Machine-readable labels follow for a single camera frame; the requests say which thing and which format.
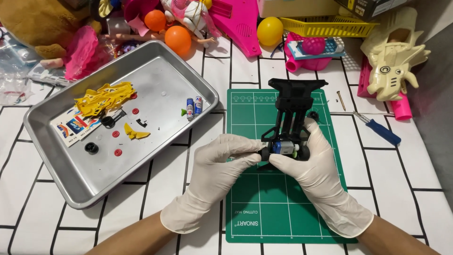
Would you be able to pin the person's right hand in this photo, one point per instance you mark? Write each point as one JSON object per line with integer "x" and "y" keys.
{"x": 320, "y": 177}

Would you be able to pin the person's left hand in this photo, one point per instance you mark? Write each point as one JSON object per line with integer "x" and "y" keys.
{"x": 208, "y": 170}

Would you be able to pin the black toy car chassis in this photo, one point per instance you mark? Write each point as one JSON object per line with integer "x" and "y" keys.
{"x": 292, "y": 99}

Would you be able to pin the small silver blue motor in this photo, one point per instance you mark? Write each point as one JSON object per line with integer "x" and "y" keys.
{"x": 283, "y": 148}

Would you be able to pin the metal baking tray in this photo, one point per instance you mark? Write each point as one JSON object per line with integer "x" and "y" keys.
{"x": 155, "y": 159}

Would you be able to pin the green cutting mat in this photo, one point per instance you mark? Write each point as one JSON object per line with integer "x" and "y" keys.
{"x": 269, "y": 205}

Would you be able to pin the tiny green plastic gear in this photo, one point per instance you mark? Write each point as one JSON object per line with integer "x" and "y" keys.
{"x": 183, "y": 113}

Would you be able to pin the small black rubber tyre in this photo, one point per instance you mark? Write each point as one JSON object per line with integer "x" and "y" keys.
{"x": 313, "y": 115}
{"x": 91, "y": 148}

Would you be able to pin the small silver blue battery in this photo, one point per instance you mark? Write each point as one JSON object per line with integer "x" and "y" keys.
{"x": 190, "y": 109}
{"x": 198, "y": 105}

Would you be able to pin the brass screw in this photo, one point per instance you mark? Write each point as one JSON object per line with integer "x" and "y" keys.
{"x": 341, "y": 101}

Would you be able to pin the small black plastic clip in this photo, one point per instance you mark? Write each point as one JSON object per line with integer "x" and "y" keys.
{"x": 142, "y": 123}

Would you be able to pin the yellow toy car spoiler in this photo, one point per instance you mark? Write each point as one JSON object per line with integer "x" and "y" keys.
{"x": 134, "y": 133}

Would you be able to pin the pink toy with blue tray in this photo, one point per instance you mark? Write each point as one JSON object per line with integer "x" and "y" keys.
{"x": 311, "y": 58}

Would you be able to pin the yellow toy car body shell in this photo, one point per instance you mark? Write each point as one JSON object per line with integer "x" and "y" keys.
{"x": 104, "y": 99}

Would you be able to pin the cream dinosaur toy gun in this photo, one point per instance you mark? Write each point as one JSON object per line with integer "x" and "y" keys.
{"x": 389, "y": 67}

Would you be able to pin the large orange plastic ball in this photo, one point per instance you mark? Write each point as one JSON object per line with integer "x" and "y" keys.
{"x": 178, "y": 39}

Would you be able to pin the colourful sticker sheet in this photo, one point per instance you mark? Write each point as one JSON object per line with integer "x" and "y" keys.
{"x": 72, "y": 127}

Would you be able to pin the pink toy guitar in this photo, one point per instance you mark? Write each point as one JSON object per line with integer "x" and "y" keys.
{"x": 235, "y": 24}

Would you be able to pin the yellow plastic basket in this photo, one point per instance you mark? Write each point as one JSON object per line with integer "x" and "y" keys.
{"x": 329, "y": 26}

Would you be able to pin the yellow plastic ball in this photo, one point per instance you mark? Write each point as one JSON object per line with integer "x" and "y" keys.
{"x": 270, "y": 31}

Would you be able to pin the plastic doll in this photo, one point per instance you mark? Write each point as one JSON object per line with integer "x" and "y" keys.
{"x": 191, "y": 16}

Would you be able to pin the small orange plastic ball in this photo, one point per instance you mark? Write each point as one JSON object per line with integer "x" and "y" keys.
{"x": 155, "y": 20}

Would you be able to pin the cream plastic box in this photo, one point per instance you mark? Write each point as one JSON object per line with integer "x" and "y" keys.
{"x": 297, "y": 7}

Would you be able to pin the pink ruffled doll dress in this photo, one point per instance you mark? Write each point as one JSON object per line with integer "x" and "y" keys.
{"x": 81, "y": 53}

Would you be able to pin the black cardboard box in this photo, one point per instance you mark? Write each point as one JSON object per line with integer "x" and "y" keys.
{"x": 371, "y": 7}

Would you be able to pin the heap of clear plastic bags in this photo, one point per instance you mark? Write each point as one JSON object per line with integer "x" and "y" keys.
{"x": 14, "y": 74}

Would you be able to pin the brown plush teddy bear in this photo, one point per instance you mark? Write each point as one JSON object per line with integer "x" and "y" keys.
{"x": 39, "y": 21}

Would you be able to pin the black tyre with frame piece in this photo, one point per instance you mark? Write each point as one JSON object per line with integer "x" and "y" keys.
{"x": 108, "y": 122}

